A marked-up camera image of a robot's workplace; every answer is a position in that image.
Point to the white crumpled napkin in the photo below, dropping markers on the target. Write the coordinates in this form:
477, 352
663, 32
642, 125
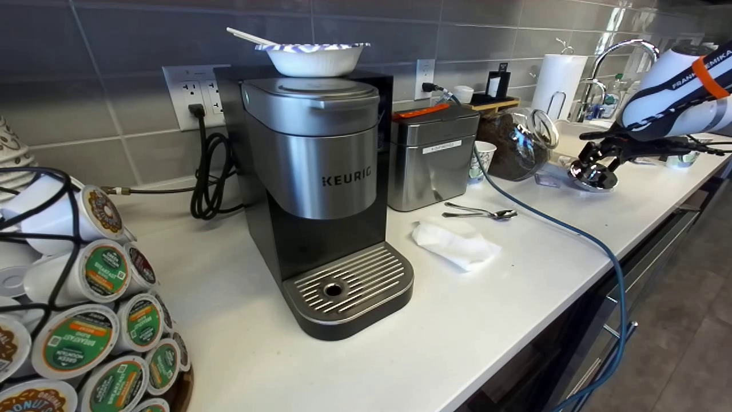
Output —
456, 243

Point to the white single wall outlet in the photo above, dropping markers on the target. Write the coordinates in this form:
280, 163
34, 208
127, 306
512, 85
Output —
423, 76

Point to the chrome sink faucet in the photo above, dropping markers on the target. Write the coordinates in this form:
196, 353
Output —
608, 60

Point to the black silver coffee machine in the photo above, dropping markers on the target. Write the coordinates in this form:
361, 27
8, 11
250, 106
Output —
321, 208

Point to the white plastic spoon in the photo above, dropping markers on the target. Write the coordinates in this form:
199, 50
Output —
248, 35

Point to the brown lid coffee pod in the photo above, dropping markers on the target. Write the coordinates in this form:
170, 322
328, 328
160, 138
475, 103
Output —
104, 209
38, 400
13, 346

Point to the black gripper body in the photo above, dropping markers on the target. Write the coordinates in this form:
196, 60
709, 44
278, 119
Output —
606, 153

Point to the small white tub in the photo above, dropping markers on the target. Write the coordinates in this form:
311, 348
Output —
463, 95

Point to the white bowl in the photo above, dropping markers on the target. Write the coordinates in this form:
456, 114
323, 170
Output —
311, 60

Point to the white double wall outlet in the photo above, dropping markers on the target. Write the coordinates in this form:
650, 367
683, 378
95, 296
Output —
196, 92

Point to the metal spoon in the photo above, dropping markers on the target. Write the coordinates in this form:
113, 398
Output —
464, 204
480, 214

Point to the stainless steel canister box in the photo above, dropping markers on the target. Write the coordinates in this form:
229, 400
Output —
431, 156

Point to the white paper towel roll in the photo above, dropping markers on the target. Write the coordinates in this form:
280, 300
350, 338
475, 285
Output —
559, 84

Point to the dark red lid coffee pod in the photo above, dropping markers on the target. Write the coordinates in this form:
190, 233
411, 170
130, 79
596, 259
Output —
142, 267

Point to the green lid coffee pod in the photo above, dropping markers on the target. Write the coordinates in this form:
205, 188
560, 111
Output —
142, 322
114, 385
106, 270
164, 367
75, 341

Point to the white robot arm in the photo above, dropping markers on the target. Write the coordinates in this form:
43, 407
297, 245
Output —
675, 92

